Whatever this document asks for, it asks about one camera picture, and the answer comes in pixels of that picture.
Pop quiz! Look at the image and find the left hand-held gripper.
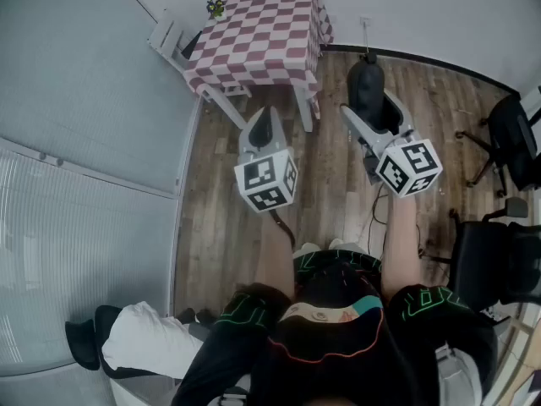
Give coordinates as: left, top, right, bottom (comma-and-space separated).
234, 105, 299, 214

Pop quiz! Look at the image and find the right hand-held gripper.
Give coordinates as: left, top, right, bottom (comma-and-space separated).
339, 90, 444, 199

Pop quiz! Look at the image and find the person's right forearm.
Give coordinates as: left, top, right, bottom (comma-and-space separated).
380, 193, 424, 299

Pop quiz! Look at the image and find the person's left forearm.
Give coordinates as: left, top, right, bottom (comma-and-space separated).
253, 212, 297, 300

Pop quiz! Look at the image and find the red white checkered tablecloth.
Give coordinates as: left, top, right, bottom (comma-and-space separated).
182, 0, 335, 120

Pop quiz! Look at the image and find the flat black board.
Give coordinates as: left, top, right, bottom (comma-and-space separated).
180, 30, 203, 61

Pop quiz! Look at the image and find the person's left white shoe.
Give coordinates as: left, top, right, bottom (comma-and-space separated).
293, 243, 322, 260

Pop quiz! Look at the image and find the person's white shoe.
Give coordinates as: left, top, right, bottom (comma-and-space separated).
328, 238, 369, 255
293, 243, 322, 260

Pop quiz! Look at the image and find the person's right white shoe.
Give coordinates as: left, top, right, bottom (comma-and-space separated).
328, 238, 369, 255

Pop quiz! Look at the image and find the small potted flower plant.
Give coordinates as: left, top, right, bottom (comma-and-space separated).
205, 0, 228, 21

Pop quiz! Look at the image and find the white shelf rack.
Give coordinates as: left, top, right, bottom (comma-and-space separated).
147, 9, 199, 74

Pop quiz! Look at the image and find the person's black printed shirt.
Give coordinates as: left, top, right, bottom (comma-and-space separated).
171, 250, 500, 406

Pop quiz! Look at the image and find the white pillow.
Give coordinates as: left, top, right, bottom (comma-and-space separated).
101, 301, 205, 380

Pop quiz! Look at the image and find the grey bag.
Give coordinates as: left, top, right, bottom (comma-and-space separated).
434, 344, 487, 406

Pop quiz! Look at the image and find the black low chair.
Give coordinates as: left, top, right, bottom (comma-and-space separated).
64, 304, 215, 381

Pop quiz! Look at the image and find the white table frame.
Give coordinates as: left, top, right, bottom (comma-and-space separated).
198, 83, 316, 134

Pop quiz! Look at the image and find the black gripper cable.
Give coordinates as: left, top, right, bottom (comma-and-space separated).
270, 208, 297, 254

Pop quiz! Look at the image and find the thin black cable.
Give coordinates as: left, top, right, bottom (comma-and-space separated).
366, 182, 391, 258

